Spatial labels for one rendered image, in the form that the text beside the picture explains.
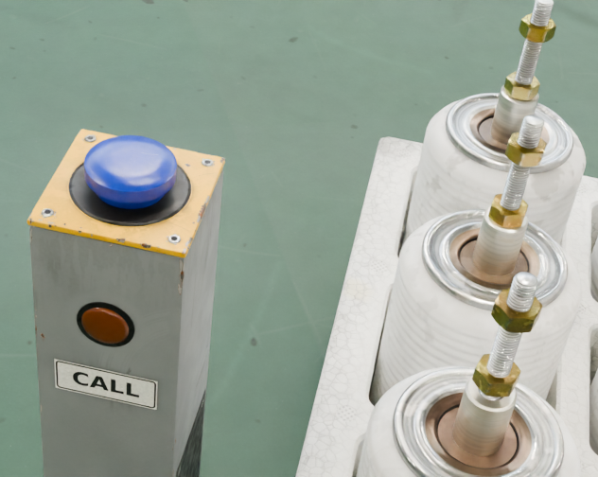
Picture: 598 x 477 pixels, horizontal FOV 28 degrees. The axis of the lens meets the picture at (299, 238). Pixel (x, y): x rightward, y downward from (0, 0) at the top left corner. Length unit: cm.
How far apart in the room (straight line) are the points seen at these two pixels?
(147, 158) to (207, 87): 64
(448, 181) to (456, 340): 13
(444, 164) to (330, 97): 49
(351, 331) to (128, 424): 15
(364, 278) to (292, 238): 30
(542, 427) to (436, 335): 9
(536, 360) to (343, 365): 11
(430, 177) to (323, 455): 19
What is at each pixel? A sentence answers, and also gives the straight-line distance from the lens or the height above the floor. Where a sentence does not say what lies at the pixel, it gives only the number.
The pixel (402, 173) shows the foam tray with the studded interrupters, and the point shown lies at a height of 18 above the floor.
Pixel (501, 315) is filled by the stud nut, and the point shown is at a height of 33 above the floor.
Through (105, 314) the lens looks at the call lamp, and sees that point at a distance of 53.
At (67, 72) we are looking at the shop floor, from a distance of 118.
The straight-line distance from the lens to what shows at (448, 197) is 69.
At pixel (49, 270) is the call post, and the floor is 29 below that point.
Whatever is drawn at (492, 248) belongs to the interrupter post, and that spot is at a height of 27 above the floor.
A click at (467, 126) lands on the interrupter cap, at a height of 25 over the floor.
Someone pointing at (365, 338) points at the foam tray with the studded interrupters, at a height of 18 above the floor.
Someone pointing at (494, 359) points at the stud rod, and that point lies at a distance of 49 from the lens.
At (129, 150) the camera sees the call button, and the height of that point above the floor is 33.
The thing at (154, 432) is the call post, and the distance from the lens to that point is 59.
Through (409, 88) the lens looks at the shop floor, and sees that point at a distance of 120.
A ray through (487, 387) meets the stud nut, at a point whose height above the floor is 29.
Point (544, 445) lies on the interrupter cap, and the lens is 54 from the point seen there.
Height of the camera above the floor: 65
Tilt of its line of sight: 41 degrees down
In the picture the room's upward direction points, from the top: 8 degrees clockwise
